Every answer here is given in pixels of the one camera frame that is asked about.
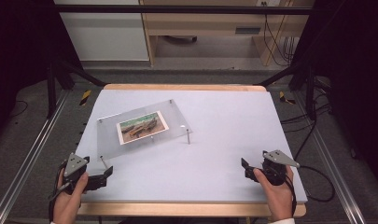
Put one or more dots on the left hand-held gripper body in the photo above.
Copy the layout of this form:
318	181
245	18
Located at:
75	164

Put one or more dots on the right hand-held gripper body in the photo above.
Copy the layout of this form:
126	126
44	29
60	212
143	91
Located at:
278	158

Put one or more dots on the boat landscape picture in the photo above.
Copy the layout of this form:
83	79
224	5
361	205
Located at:
142	127

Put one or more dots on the clear acrylic photo frame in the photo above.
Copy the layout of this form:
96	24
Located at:
174	116

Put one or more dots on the person's right hand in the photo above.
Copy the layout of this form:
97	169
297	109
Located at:
278	199

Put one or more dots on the person's left hand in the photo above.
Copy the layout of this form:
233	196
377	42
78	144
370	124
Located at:
67	205

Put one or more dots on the white table board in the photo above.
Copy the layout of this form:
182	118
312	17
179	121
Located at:
227	155

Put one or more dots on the person's white sleeve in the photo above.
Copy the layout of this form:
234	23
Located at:
283	221

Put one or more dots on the black metal stand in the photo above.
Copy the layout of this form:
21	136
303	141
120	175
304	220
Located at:
51	93
310	93

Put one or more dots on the black curtain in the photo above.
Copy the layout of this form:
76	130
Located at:
354	77
18	46

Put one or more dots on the white cabinet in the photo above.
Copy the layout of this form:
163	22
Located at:
104	34

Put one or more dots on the light wooden desk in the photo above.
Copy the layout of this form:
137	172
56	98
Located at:
205	23

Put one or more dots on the aluminium floor rail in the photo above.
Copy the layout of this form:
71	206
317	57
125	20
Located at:
333	168
31	155

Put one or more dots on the black horizontal frame bar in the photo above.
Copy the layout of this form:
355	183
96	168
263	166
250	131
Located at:
177	9

